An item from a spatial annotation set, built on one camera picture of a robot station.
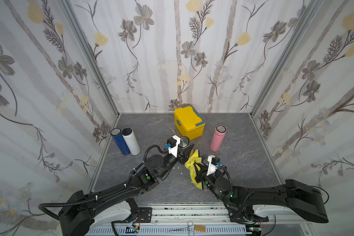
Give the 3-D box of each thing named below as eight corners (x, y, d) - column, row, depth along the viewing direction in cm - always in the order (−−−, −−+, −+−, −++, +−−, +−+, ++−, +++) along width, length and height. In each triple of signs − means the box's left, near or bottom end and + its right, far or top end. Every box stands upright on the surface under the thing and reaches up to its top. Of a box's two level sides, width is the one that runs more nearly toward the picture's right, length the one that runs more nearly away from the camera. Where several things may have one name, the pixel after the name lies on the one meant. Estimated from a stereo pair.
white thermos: (129, 156, 98) (119, 137, 81) (132, 147, 103) (122, 127, 85) (139, 156, 98) (130, 137, 81) (141, 147, 103) (133, 127, 85)
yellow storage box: (185, 145, 104) (186, 132, 92) (172, 123, 117) (172, 110, 105) (204, 137, 108) (207, 124, 97) (190, 117, 121) (191, 103, 109)
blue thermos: (123, 157, 97) (111, 138, 80) (121, 149, 101) (109, 129, 84) (131, 154, 99) (121, 134, 82) (129, 146, 103) (119, 126, 86)
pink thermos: (210, 151, 101) (216, 132, 84) (209, 144, 105) (215, 124, 88) (219, 151, 101) (227, 132, 84) (217, 144, 105) (225, 124, 88)
